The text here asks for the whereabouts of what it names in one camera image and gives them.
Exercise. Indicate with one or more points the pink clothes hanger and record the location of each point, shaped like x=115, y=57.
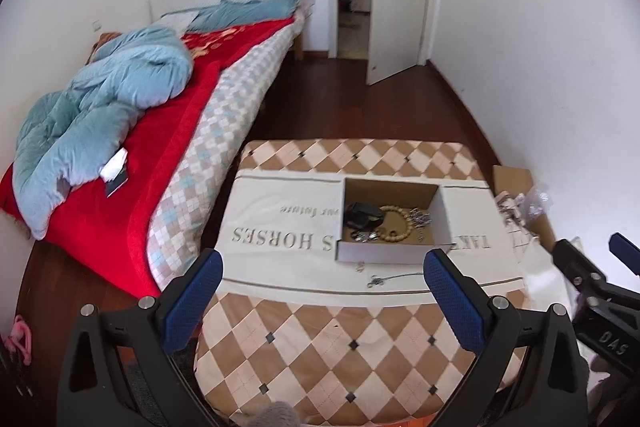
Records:
x=19, y=340

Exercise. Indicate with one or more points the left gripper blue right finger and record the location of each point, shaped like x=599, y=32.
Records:
x=459, y=298

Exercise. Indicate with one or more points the red blanket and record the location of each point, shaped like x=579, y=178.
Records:
x=109, y=234

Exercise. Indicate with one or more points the flat brown cardboard sheet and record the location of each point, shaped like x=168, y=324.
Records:
x=517, y=182

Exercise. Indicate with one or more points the clear plastic wrap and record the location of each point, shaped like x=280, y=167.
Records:
x=536, y=203

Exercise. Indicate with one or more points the light blue quilt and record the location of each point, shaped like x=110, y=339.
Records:
x=70, y=135

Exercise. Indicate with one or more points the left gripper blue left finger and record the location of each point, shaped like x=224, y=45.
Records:
x=185, y=299

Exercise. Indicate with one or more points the argyle bed sheet mattress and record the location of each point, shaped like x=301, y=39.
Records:
x=180, y=217

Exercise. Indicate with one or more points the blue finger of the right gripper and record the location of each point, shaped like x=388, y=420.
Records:
x=625, y=251

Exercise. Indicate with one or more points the white cardboard box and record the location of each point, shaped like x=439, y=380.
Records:
x=416, y=222

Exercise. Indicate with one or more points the phone on bed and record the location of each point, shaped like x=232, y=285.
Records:
x=114, y=173

